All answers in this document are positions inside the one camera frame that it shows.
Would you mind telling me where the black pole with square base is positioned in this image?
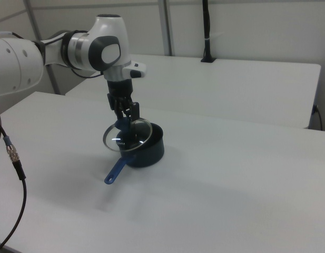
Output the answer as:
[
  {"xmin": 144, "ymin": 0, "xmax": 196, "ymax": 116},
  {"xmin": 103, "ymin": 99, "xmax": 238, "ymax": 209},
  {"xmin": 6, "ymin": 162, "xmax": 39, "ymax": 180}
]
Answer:
[{"xmin": 200, "ymin": 0, "xmax": 217, "ymax": 63}]

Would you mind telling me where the black cable with metal connector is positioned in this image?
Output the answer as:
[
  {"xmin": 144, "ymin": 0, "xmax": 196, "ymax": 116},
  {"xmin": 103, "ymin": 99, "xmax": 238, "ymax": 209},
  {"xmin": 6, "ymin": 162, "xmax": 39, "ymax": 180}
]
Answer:
[{"xmin": 0, "ymin": 96, "xmax": 28, "ymax": 246}]

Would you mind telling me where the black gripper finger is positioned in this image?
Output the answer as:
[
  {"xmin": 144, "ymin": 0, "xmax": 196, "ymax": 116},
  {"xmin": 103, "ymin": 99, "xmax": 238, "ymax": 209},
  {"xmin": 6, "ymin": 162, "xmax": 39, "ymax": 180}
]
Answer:
[
  {"xmin": 107, "ymin": 93, "xmax": 124, "ymax": 120},
  {"xmin": 124, "ymin": 101, "xmax": 140, "ymax": 122}
]

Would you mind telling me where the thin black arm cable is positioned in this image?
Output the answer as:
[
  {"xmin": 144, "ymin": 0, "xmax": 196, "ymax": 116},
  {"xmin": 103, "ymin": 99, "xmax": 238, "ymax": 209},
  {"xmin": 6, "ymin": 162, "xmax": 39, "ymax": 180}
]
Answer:
[{"xmin": 69, "ymin": 65, "xmax": 105, "ymax": 79}]

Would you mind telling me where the glass lid with blue knob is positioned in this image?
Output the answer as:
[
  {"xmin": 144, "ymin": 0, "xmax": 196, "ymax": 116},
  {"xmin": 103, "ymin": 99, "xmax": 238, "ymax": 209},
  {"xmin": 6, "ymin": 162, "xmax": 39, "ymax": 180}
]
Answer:
[{"xmin": 102, "ymin": 116, "xmax": 153, "ymax": 153}]

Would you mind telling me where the black cable at table edge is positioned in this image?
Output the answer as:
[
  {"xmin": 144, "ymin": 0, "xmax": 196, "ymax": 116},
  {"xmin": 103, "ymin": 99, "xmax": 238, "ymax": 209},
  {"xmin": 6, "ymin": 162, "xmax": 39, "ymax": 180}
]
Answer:
[{"xmin": 312, "ymin": 104, "xmax": 324, "ymax": 131}]

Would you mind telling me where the dark blue saucepan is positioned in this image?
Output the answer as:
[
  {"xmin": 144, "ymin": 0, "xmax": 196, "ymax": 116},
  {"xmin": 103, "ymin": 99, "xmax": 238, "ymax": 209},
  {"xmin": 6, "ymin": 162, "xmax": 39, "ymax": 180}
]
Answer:
[{"xmin": 104, "ymin": 123, "xmax": 165, "ymax": 186}]

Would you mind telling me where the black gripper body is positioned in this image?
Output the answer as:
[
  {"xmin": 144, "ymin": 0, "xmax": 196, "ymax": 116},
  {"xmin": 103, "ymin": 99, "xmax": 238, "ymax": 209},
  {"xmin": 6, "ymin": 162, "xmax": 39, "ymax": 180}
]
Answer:
[{"xmin": 106, "ymin": 79, "xmax": 134, "ymax": 101}]

